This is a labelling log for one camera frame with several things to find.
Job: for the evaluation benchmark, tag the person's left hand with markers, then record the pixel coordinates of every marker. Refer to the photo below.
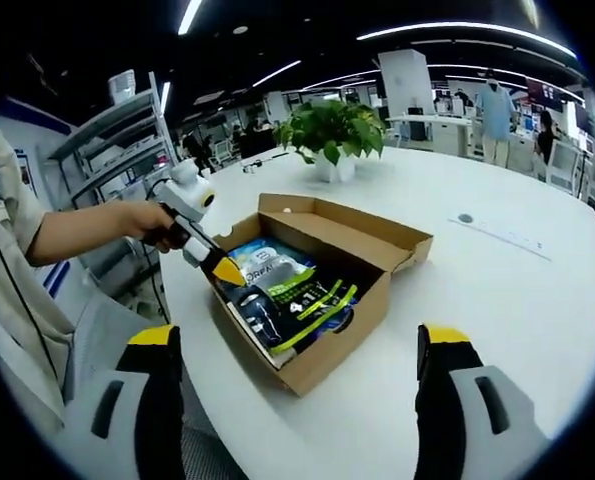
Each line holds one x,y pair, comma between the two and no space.
147,220

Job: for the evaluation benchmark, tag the short ceiling light strip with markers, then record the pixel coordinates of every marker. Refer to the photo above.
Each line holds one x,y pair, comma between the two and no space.
277,72

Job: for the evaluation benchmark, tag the white table socket strip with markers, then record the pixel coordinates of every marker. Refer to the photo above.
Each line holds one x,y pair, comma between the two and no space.
502,235

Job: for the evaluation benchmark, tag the dark wall display screen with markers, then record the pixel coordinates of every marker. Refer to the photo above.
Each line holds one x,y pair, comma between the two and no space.
544,90

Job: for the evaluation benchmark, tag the small black pen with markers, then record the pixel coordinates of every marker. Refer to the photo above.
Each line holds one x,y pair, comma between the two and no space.
264,161

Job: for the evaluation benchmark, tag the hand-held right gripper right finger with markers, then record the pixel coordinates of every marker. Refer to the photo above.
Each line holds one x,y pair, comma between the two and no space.
469,430

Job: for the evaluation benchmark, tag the blue wet wipes soft item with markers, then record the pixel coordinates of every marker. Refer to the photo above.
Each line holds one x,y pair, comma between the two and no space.
259,252

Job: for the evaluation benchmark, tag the long curved ceiling light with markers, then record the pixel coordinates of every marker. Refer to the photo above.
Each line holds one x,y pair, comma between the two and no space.
467,31

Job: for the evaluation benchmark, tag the straight ceiling light strip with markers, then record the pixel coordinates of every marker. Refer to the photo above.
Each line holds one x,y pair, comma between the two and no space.
189,16

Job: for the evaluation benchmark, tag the black green striped pouch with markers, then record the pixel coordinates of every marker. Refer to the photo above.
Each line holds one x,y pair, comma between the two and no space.
297,315

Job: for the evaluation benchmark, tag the silver foil pack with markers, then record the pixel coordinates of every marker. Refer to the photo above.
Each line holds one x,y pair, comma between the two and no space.
277,277

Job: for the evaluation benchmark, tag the grey metal shelf rack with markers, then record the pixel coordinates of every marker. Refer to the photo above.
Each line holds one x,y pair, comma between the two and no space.
112,145

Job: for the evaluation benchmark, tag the brown cardboard shoe box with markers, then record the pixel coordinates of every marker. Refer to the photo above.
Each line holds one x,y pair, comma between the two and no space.
347,240

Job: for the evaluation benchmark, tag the white standing desk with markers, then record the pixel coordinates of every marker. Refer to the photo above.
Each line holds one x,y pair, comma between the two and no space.
427,125

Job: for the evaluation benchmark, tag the white pillar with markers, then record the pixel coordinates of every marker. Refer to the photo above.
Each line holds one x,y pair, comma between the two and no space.
404,85

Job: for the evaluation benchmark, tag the white storage bin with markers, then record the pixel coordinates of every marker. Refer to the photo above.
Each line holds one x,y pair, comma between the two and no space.
122,86

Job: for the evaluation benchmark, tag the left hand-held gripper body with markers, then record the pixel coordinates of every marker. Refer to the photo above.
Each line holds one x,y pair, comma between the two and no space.
187,197

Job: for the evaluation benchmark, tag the green potted plant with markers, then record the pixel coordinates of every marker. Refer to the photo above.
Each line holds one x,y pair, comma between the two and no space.
332,130

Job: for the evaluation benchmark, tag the blue white notice board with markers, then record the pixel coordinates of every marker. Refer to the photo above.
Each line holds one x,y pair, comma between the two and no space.
37,160

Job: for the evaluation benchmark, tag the white office chair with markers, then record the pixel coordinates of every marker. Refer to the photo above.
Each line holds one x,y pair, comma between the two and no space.
563,167

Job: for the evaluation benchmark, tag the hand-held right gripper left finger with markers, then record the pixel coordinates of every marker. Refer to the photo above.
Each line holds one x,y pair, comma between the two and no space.
99,430

